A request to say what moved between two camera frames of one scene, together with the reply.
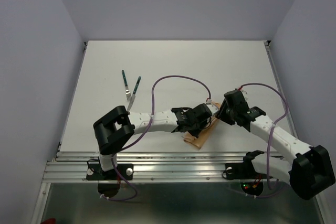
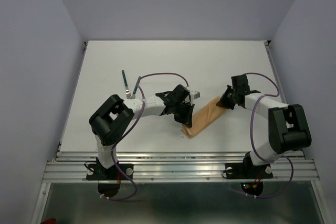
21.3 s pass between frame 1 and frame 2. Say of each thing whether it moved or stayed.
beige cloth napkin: moved
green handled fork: stayed
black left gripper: moved
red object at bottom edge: stayed
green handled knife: stayed
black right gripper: moved
